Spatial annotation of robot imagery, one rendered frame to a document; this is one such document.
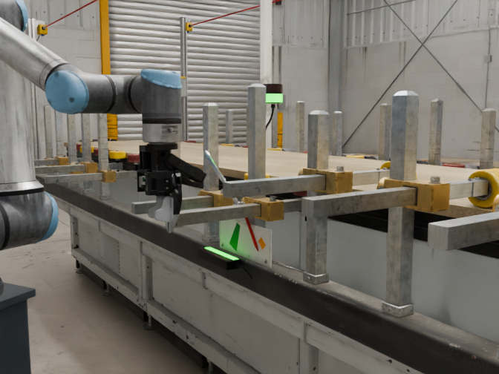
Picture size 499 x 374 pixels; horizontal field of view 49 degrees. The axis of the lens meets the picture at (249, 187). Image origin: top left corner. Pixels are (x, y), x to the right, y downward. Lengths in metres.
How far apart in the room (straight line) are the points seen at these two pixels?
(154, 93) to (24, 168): 0.59
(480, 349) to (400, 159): 0.36
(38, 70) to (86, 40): 8.01
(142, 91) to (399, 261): 0.66
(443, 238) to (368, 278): 0.79
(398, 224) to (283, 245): 0.72
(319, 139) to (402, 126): 0.24
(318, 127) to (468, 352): 0.56
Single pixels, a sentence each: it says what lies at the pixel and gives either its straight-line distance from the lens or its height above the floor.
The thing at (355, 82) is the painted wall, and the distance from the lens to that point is 11.48.
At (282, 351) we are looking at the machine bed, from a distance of 1.93.
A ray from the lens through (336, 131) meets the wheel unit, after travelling 2.81.
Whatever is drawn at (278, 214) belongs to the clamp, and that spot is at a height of 0.84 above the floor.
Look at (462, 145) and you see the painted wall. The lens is 9.79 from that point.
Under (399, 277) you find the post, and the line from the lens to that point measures 1.11.
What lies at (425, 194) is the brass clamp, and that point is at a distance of 1.03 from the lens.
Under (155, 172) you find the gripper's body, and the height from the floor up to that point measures 0.97.
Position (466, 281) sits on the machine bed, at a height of 0.73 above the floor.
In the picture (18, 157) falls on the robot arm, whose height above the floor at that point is 0.97.
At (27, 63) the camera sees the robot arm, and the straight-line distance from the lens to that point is 1.36.
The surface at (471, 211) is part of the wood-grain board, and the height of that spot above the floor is 0.89.
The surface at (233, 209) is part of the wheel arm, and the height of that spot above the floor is 0.86.
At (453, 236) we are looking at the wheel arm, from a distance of 0.71.
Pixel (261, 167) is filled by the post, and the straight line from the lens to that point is 1.46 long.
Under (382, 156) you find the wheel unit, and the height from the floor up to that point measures 0.90.
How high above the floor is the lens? 1.10
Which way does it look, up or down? 8 degrees down
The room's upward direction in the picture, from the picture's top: straight up
